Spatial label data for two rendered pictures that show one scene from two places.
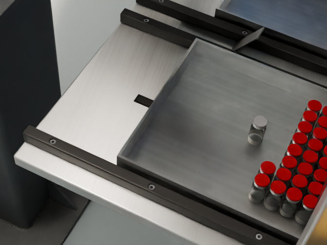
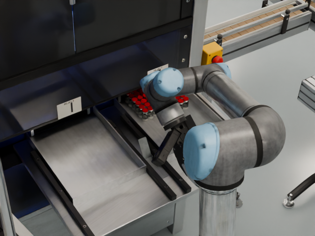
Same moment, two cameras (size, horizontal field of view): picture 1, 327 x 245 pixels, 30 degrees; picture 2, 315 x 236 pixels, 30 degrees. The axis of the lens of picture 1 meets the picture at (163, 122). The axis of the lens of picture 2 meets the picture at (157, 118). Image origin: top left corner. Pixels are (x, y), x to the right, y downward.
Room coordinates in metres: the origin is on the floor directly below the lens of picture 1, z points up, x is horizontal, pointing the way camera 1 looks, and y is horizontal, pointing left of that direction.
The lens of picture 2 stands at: (1.84, 0.64, 2.28)
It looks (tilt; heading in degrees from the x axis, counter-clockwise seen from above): 42 degrees down; 213
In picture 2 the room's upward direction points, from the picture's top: 3 degrees clockwise
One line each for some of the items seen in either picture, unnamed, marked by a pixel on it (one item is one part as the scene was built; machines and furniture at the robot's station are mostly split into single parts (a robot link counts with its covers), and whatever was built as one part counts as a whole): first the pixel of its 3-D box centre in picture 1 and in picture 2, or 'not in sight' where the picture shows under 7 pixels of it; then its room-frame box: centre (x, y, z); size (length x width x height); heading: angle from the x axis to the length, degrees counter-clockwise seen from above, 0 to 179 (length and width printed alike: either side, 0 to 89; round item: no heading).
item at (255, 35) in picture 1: (218, 29); (153, 157); (0.73, -0.07, 0.91); 0.14 x 0.03 x 0.06; 67
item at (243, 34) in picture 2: not in sight; (241, 30); (-0.07, -0.19, 0.92); 0.69 x 0.16 x 0.16; 158
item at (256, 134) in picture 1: (257, 131); not in sight; (0.54, -0.14, 0.90); 0.02 x 0.02 x 0.04
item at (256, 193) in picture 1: (259, 188); (185, 103); (0.44, -0.14, 0.90); 0.02 x 0.02 x 0.05
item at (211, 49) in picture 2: not in sight; (209, 54); (0.25, -0.16, 1.00); 0.08 x 0.07 x 0.07; 68
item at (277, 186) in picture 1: (294, 152); (163, 106); (0.51, -0.19, 0.90); 0.18 x 0.02 x 0.05; 158
